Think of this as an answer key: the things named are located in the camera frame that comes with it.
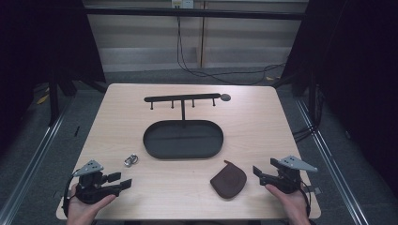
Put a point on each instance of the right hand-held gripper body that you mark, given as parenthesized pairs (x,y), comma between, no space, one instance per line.
(286,179)

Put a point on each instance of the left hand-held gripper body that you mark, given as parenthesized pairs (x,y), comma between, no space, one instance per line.
(90,187)

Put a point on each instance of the brown leather pouch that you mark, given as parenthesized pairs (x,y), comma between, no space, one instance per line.
(229,181)

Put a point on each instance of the black tray with hook rack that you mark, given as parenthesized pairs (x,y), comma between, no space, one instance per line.
(183,140)

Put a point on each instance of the person's left hand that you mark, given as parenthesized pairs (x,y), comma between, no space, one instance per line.
(83,212)

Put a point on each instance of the person's right hand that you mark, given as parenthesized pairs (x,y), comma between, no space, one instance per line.
(291,206)

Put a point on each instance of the small black floor item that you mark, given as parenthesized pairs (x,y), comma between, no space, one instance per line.
(77,131)

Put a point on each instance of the black metal stand leg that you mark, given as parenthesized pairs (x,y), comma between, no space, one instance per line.
(53,103)

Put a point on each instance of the yellow floor tape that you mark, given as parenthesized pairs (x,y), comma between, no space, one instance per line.
(42,99)

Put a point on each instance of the dark curtain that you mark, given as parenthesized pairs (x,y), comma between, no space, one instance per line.
(359,78)
(37,47)

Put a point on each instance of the black horizontal bar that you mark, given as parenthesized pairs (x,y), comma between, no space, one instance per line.
(194,13)

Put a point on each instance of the grey table edge bracket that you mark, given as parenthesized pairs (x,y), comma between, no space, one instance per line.
(314,190)

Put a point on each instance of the metal floor rail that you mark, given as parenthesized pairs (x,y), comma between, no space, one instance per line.
(331,162)
(28,168)

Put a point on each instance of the white wall outlet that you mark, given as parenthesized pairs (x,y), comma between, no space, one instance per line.
(182,3)

